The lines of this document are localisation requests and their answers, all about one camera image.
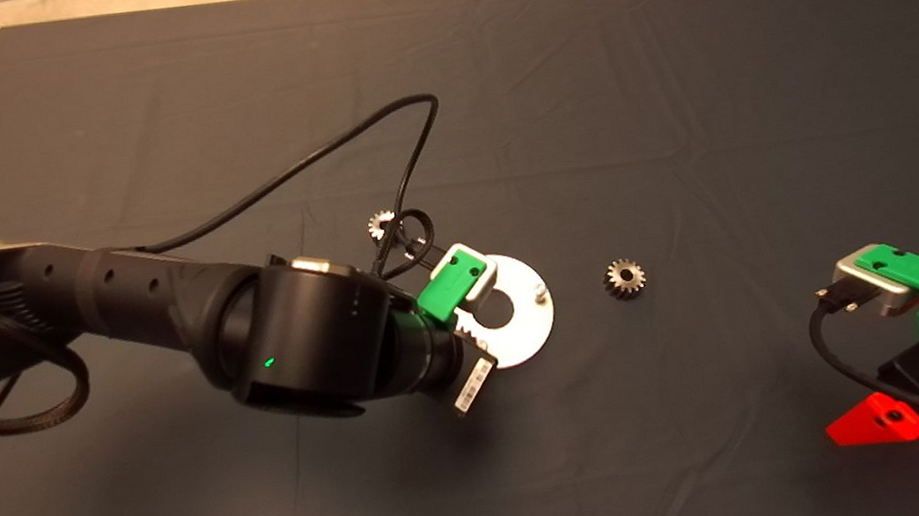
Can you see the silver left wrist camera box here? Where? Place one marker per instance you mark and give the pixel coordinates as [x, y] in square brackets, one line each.
[488, 283]

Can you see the dark grey table cloth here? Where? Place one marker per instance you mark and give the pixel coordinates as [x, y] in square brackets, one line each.
[668, 88]

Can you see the green left camera mount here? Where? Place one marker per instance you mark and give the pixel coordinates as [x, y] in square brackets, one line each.
[450, 286]

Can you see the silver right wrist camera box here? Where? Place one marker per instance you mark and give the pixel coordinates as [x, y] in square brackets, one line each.
[881, 293]

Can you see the small steel planetary gear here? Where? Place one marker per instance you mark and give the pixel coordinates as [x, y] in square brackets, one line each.
[616, 287]
[377, 226]
[466, 325]

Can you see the round metal carrier plate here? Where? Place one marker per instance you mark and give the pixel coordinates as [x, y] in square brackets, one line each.
[531, 328]

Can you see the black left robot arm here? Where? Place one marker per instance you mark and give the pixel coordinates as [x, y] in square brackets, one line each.
[302, 341]

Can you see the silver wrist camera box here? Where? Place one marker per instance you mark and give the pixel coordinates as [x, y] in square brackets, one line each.
[881, 293]
[488, 283]

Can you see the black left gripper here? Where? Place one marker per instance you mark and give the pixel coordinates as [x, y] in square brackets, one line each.
[474, 371]

